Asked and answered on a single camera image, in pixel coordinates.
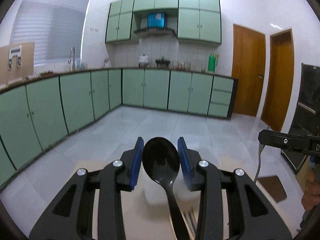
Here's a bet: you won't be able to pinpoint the black plastic spoon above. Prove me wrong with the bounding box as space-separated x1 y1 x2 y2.
142 137 190 239

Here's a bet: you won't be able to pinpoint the green lower kitchen cabinets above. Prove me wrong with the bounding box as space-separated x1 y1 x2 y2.
1 68 238 183

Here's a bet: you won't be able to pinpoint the green kitchen cabinets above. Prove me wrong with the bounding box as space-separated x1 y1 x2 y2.
105 0 222 46
1 68 238 183

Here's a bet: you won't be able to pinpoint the green upper kitchen cabinets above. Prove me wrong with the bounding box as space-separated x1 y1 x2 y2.
105 0 222 46

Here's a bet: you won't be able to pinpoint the chrome kitchen faucet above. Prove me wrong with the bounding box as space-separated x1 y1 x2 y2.
68 47 76 71

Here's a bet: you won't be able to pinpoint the person's right hand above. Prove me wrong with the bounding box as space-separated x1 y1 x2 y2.
302 169 320 211

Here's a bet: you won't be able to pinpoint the black appliance at right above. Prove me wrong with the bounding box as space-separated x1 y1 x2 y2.
281 63 320 174

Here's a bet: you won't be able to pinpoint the brown wooden door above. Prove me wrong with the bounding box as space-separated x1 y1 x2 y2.
261 29 294 132
232 24 266 116

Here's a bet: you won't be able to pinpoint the black chopstick on table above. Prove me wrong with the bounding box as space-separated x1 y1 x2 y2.
182 208 197 239

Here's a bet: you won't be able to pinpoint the brown wooden stool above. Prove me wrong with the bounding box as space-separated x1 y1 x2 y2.
258 175 287 203

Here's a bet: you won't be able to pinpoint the white double utensil holder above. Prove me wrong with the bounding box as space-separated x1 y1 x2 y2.
142 168 200 206

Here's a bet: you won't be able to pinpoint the green thermos flask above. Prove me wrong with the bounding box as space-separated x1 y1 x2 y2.
208 53 217 72

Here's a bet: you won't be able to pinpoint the black wok on stove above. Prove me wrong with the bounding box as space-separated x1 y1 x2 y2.
155 58 171 69

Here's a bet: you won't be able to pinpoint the white cooking pot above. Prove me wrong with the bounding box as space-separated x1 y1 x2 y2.
138 54 150 68

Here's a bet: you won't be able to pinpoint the black range hood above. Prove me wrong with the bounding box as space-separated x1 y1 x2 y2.
133 28 176 38

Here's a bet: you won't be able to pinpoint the blue box on hood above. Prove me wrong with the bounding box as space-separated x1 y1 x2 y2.
147 12 167 28

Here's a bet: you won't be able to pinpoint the cardboard box with print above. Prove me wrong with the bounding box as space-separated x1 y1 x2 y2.
0 42 35 85

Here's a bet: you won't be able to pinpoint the window with white blinds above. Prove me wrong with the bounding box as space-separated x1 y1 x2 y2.
10 0 90 64

